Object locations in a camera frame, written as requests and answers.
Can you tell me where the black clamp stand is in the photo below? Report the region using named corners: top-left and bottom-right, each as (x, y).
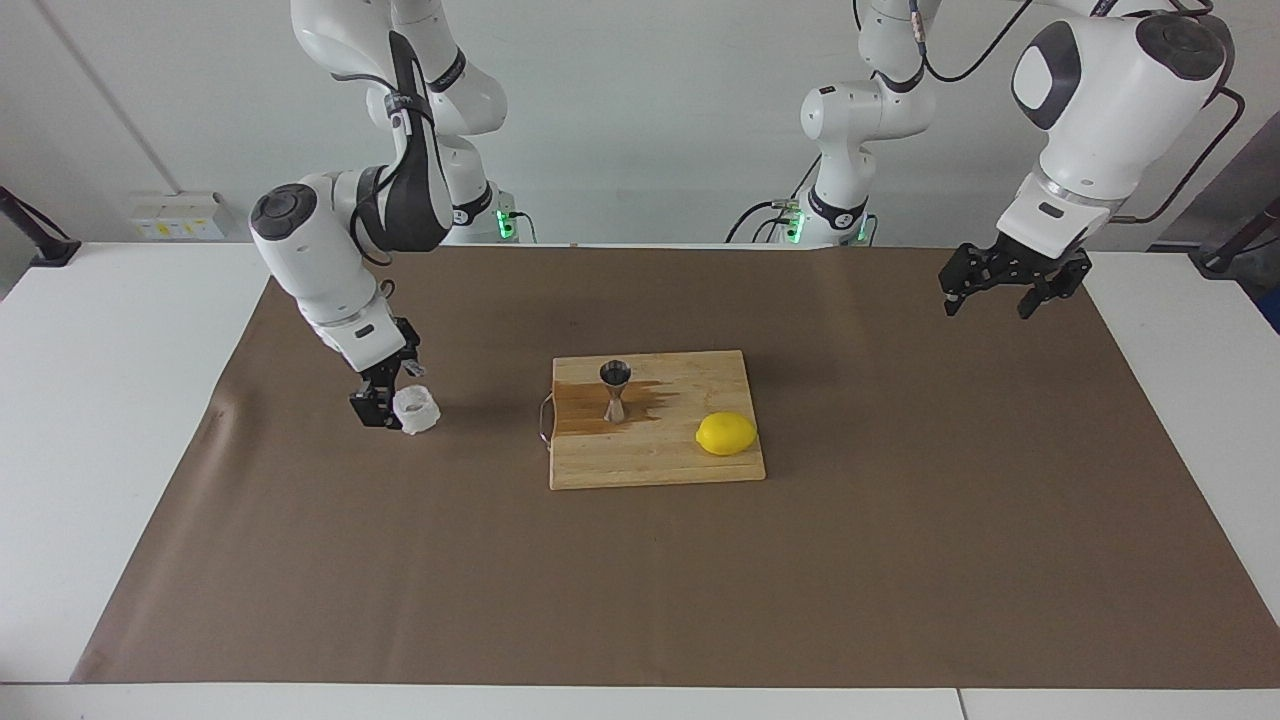
top-left (0, 185), bottom-right (81, 267)
top-left (1190, 195), bottom-right (1280, 278)

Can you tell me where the white wall outlet strip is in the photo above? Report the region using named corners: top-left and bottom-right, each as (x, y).
top-left (130, 192), bottom-right (229, 241)

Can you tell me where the dark grey panel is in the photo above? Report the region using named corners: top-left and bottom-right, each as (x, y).
top-left (1148, 112), bottom-right (1280, 253)

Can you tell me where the clear plastic cup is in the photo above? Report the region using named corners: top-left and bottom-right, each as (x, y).
top-left (393, 386), bottom-right (442, 437)

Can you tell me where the yellow lemon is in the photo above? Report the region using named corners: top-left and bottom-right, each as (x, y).
top-left (696, 411), bottom-right (758, 457)

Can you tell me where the wooden cutting board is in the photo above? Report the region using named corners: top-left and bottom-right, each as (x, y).
top-left (538, 350), bottom-right (767, 491)

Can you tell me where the brown paper table mat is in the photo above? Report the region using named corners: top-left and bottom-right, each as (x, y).
top-left (70, 245), bottom-right (1280, 691)

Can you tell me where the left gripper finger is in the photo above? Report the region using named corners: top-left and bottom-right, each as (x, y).
top-left (938, 245), bottom-right (999, 317)
top-left (1015, 258), bottom-right (1093, 321)

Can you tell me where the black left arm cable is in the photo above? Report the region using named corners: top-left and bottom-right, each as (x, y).
top-left (915, 0), bottom-right (1246, 226)

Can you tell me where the steel cocktail jigger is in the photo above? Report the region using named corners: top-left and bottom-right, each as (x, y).
top-left (599, 360), bottom-right (632, 424)

